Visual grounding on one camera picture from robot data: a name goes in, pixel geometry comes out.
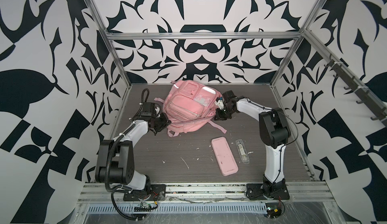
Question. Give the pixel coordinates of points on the black wall hook rail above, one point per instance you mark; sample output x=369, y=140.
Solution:
x=364, y=93

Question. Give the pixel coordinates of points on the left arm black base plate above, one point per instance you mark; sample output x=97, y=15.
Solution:
x=146, y=194

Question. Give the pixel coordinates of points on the aluminium frame rail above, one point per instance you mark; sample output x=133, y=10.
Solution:
x=309, y=191

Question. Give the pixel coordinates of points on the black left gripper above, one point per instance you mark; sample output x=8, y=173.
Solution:
x=165, y=122

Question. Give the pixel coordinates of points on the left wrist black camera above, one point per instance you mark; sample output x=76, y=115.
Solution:
x=150, y=109

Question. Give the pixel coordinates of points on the pink pencil case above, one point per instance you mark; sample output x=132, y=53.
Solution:
x=224, y=156

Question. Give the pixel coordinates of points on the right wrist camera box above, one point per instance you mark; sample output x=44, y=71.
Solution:
x=221, y=102

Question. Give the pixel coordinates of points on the right small circuit board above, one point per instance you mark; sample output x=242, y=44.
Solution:
x=274, y=212

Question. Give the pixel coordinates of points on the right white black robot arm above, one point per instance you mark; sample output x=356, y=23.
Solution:
x=274, y=132

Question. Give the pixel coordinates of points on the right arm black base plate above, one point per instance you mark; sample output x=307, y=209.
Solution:
x=267, y=191

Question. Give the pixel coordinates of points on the white slotted cable duct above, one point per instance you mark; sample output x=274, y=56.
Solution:
x=184, y=208

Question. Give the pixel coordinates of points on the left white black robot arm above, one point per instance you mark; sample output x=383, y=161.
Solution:
x=115, y=166

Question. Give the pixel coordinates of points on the small circuit board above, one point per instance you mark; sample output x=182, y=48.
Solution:
x=274, y=212
x=146, y=207

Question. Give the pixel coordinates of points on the clear plastic pen case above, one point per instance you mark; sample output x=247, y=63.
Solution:
x=244, y=156

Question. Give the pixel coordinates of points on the pink student backpack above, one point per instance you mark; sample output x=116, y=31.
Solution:
x=189, y=106

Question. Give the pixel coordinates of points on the left small circuit board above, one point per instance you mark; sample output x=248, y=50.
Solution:
x=146, y=207

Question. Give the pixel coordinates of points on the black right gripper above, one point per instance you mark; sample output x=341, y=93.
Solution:
x=218, y=115

